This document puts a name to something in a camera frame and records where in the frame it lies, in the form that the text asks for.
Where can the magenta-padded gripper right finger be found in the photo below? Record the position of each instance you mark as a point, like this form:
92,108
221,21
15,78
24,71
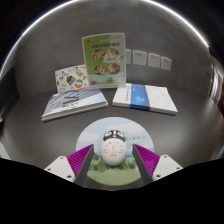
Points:
151,165

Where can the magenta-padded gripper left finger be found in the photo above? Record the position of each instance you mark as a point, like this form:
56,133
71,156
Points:
76,165

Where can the white panda-print computer mouse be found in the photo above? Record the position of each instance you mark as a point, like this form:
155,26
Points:
113,151

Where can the round landscape-print mouse pad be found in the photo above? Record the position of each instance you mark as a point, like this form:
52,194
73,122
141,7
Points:
110,173

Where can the grey striped book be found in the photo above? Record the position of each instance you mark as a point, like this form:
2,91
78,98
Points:
73,103

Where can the white book with blue band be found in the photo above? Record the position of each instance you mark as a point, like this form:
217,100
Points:
146,98

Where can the small white sticker card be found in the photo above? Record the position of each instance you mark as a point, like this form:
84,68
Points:
71,80

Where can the green acrylic sign stand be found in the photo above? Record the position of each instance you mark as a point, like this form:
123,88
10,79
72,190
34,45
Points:
104,60

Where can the white wall socket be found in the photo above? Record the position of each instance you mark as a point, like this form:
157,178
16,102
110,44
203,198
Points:
154,60
128,56
166,63
139,57

